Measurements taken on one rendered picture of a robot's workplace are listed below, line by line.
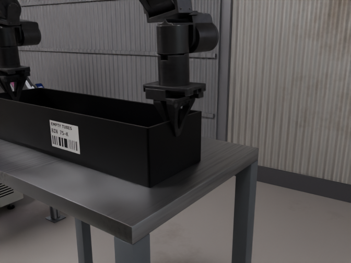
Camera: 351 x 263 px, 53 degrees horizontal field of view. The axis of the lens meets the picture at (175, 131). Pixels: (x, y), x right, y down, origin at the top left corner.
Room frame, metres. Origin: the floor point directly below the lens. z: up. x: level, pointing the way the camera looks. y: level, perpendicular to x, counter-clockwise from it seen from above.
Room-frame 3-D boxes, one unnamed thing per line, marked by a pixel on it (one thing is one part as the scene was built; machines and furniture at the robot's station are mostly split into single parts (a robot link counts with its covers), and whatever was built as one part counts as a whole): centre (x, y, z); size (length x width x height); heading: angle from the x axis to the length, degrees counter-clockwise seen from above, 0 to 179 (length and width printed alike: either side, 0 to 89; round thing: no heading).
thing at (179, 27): (0.65, 0.00, 1.06); 0.07 x 0.06 x 0.07; 136
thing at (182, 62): (0.64, 0.00, 1.00); 0.10 x 0.07 x 0.07; 54
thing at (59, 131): (0.81, 0.23, 0.86); 0.57 x 0.17 x 0.11; 54
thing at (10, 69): (0.98, 0.46, 1.00); 0.10 x 0.07 x 0.07; 54
